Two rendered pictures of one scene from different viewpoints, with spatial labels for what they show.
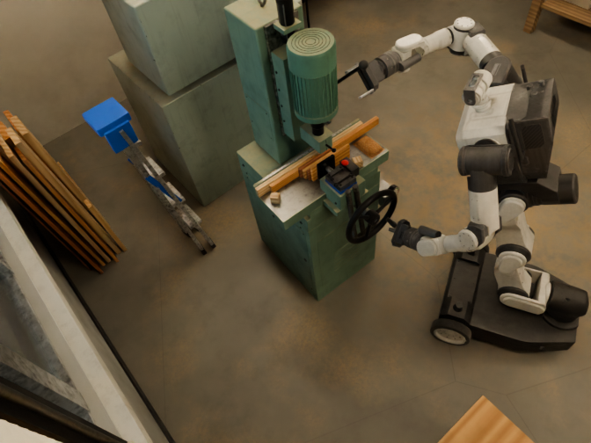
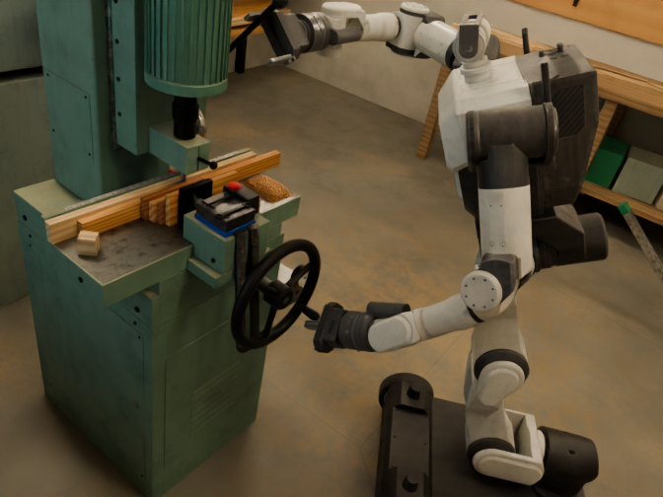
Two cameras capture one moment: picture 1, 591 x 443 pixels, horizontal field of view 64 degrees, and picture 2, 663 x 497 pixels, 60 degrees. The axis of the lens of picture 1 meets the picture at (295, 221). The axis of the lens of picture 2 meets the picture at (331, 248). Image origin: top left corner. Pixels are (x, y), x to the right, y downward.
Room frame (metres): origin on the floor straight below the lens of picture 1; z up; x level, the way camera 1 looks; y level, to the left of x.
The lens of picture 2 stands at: (0.21, 0.09, 1.67)
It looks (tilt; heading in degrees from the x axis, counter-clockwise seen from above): 34 degrees down; 331
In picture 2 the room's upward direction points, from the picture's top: 12 degrees clockwise
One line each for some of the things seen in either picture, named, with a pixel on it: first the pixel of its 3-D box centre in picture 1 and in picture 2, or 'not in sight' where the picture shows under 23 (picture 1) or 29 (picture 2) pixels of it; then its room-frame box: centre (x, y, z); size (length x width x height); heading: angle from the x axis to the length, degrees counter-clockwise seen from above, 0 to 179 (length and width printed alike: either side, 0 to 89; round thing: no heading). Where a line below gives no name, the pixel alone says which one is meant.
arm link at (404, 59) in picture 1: (400, 61); (329, 35); (1.53, -0.51, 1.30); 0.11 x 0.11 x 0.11; 29
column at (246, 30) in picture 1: (274, 83); (106, 57); (1.71, -0.01, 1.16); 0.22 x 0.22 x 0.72; 30
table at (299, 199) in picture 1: (330, 181); (200, 233); (1.35, -0.18, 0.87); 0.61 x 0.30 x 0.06; 120
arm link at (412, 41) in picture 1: (410, 49); (342, 24); (1.57, -0.56, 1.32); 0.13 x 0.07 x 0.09; 108
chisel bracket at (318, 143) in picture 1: (316, 137); (179, 149); (1.47, -0.15, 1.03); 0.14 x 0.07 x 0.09; 30
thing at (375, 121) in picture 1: (326, 153); (193, 187); (1.47, -0.19, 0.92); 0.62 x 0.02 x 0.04; 120
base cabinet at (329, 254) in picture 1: (312, 214); (151, 332); (1.56, -0.10, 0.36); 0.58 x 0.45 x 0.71; 30
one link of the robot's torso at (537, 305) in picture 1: (524, 288); (504, 443); (0.95, -1.06, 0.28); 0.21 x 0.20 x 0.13; 60
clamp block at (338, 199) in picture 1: (342, 186); (226, 234); (1.27, -0.22, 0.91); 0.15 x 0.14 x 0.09; 120
